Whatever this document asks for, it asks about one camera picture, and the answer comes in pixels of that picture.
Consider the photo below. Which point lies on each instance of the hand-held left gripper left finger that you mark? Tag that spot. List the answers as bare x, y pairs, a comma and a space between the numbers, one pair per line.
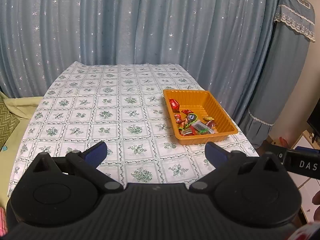
96, 152

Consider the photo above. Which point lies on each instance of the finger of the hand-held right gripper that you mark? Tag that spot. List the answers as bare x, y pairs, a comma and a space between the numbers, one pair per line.
307, 149
273, 151

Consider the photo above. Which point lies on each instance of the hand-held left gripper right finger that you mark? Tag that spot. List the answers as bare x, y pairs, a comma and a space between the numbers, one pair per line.
215, 153

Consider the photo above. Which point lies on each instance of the black and silver snack packet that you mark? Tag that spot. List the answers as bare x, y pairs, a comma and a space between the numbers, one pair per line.
202, 127

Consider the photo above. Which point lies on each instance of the yellow-green and brown snack packet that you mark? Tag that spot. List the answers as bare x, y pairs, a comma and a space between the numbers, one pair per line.
210, 122

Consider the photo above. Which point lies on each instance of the green snack wrapper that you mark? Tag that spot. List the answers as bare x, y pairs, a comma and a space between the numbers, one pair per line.
183, 126

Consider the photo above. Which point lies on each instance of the dark blue snack packet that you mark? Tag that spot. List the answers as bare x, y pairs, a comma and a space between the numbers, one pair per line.
192, 118

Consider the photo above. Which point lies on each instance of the orange plastic tray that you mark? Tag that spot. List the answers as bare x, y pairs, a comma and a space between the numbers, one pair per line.
212, 105

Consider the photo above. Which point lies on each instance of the small red candy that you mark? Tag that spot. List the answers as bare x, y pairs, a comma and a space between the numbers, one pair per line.
186, 112

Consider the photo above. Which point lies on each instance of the small orange-red snack packet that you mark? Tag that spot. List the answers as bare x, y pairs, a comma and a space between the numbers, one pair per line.
178, 118

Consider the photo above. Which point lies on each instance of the round red snack pouch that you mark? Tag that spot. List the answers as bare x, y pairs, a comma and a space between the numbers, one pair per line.
174, 105

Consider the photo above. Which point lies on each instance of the person's right hand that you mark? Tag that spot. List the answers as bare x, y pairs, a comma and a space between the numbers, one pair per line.
317, 201

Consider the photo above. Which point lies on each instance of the white cabinet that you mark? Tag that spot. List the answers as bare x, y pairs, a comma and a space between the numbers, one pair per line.
308, 140

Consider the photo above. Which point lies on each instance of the small red object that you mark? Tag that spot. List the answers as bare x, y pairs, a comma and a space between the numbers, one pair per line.
283, 141

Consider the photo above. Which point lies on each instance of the black television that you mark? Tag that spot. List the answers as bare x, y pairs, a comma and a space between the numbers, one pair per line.
314, 125

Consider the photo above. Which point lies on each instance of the floral checked tablecloth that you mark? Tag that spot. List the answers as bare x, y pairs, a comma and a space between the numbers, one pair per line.
100, 110

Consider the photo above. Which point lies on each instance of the blue lace-trimmed appliance cover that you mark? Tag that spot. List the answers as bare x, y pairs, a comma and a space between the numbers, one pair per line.
280, 75

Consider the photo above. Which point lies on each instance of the light green sheet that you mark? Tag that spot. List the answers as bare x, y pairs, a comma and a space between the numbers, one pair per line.
17, 155

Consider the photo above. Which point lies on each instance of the green zigzag cushion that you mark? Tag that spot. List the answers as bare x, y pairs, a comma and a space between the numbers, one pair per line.
7, 122

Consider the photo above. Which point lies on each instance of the pink blanket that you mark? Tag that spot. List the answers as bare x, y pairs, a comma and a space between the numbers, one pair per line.
2, 221

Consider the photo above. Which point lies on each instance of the blue star-print curtain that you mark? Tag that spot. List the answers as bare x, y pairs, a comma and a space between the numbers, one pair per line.
140, 22

